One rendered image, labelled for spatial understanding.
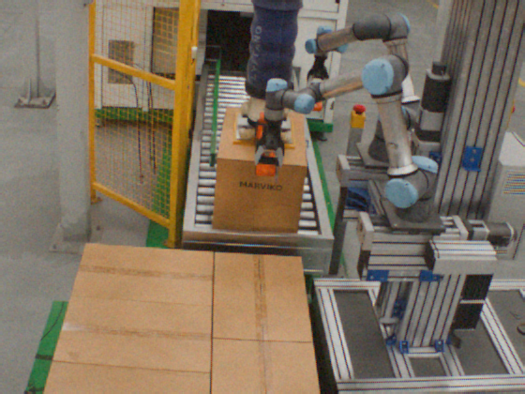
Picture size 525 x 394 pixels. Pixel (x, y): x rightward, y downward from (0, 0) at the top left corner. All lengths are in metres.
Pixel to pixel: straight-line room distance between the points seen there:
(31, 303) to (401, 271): 1.97
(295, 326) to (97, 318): 0.80
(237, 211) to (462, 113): 1.16
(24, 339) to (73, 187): 0.96
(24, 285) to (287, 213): 1.54
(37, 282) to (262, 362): 1.69
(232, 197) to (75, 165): 1.10
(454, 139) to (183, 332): 1.31
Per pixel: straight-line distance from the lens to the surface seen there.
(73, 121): 3.88
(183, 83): 3.77
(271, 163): 2.82
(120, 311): 2.89
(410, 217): 2.70
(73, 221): 4.18
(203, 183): 3.81
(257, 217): 3.31
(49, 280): 4.00
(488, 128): 2.87
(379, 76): 2.43
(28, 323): 3.72
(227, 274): 3.12
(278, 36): 3.18
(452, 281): 3.21
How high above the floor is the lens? 2.38
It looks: 30 degrees down
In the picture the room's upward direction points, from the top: 6 degrees clockwise
